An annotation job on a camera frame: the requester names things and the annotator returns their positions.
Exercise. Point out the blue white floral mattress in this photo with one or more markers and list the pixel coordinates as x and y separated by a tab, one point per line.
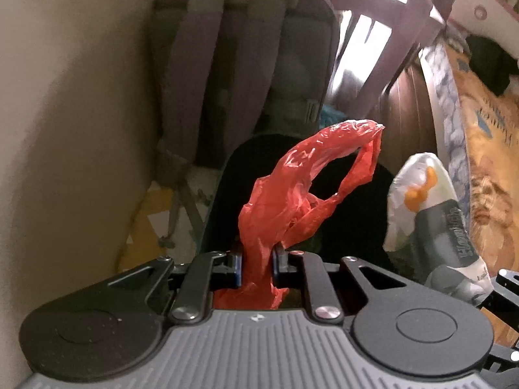
446	121

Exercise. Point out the yellow patterned mat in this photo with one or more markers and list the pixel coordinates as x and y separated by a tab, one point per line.
150	219

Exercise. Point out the dark green trash bin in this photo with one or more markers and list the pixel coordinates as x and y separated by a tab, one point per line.
365	227

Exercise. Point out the white snack packet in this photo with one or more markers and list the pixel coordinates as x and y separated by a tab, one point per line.
425	194

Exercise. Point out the red plastic bag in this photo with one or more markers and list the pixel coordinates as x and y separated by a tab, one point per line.
263	210

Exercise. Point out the grey purple backpack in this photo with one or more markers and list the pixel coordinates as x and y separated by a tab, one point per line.
243	48

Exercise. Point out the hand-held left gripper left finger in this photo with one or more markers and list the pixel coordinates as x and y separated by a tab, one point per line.
198	283

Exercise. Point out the pink desk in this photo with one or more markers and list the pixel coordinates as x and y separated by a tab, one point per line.
405	4

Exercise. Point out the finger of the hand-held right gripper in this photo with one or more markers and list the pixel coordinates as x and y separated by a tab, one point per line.
502	302
510	280

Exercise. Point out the pink white bed headboard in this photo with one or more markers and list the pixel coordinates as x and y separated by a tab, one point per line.
486	12

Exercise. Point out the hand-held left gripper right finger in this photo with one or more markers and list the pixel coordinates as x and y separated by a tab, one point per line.
312	283

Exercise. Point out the black cloth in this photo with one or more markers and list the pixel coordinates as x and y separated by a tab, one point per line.
488	65

